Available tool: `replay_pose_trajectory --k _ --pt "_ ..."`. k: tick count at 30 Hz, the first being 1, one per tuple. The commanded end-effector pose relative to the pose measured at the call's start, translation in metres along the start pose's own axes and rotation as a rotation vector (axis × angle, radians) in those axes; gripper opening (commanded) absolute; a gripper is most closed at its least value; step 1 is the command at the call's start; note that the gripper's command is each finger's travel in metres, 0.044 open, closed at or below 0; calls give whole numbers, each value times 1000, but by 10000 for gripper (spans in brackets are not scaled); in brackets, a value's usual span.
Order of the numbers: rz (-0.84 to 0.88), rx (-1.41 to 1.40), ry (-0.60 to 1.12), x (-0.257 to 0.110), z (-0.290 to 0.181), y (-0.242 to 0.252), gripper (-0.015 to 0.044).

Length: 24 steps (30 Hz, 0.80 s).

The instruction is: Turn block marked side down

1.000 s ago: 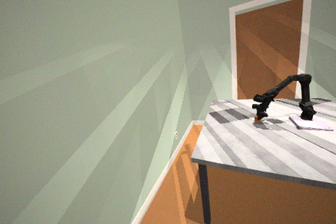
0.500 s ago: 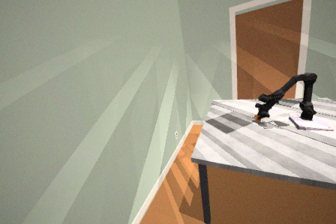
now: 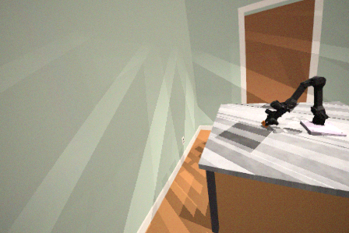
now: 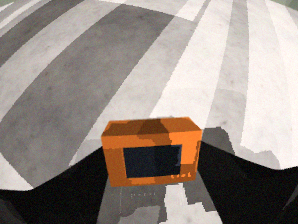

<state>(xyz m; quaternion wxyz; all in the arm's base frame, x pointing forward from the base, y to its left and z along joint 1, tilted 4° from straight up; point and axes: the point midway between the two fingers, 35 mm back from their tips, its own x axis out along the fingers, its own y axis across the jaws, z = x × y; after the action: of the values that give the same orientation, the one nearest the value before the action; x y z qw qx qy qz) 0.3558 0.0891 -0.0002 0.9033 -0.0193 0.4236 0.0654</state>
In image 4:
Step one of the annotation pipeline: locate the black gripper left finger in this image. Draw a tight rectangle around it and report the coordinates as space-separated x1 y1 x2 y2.
0 147 109 224

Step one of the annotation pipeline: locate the orange block with dark panel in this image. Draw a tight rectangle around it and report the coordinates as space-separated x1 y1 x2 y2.
101 117 202 186

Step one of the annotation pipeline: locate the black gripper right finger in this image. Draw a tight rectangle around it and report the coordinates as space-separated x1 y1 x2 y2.
197 141 298 224

